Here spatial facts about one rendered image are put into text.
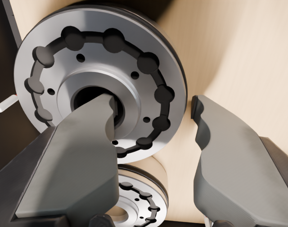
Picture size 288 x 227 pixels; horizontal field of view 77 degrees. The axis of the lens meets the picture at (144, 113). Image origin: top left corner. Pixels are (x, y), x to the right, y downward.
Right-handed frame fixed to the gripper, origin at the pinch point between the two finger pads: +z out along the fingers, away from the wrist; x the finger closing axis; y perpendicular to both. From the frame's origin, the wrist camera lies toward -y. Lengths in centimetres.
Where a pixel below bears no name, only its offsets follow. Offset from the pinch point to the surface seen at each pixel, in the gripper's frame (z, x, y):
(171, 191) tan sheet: 1.9, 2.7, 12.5
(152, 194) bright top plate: -1.2, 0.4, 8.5
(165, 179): 0.8, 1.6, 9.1
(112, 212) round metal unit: -0.6, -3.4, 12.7
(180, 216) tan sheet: 1.9, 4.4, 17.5
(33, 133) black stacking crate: 1.3, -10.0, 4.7
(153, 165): 0.9, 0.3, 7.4
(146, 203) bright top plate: -1.2, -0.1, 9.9
